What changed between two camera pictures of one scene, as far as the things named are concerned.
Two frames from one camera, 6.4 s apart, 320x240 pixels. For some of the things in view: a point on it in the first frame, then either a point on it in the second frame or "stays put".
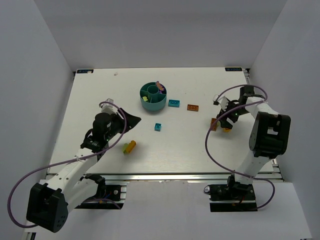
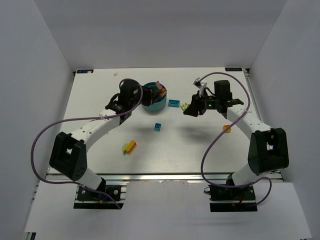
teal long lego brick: [174, 103] stays put
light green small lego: [124, 148] stays put
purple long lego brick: [163, 87] stays put
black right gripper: [227, 116] → [198, 105]
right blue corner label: [233, 69] stays put
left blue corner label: [85, 71] stays put
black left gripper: [120, 121] → [151, 95]
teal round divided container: [151, 98] stays put
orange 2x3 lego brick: [214, 128] → [163, 91]
